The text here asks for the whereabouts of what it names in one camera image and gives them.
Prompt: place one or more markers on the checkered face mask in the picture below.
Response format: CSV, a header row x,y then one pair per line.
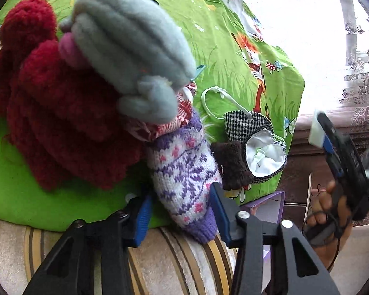
x,y
246,123

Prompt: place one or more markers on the person's right hand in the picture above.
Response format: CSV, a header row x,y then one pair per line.
x,y
323,202

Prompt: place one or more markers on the pink fleece cloth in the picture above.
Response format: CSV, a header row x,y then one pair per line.
x,y
69,49

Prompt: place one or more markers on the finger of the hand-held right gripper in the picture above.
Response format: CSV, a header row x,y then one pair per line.
x,y
329,146
336,167

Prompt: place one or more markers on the red white patterned cloth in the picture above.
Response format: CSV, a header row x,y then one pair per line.
x,y
172,123

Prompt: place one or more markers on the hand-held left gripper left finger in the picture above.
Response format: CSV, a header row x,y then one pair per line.
x,y
143,218

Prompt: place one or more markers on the white lace curtain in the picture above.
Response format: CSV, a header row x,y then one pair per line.
x,y
295,37

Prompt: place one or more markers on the red fluffy glove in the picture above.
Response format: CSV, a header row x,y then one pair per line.
x,y
64,113

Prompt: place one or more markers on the pink damask curtain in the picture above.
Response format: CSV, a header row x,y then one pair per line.
x,y
362,116

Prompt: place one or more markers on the purple white knitted sock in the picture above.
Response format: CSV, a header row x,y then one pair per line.
x,y
184,166

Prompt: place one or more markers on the grey fleece glove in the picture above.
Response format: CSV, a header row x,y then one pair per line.
x,y
135,37

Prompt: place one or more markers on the small pink object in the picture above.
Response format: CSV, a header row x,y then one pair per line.
x,y
319,189

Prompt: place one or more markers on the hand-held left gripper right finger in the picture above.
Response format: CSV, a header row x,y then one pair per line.
x,y
221,215

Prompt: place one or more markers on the striped beige sofa cover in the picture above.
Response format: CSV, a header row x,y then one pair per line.
x,y
178,267

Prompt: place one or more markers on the purple cardboard box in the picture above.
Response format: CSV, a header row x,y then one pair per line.
x,y
270,212

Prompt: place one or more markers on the dark brown fuzzy sock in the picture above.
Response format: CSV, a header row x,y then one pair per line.
x,y
230,163

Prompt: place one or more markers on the green cartoon printed blanket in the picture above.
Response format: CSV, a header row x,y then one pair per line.
x,y
227,52

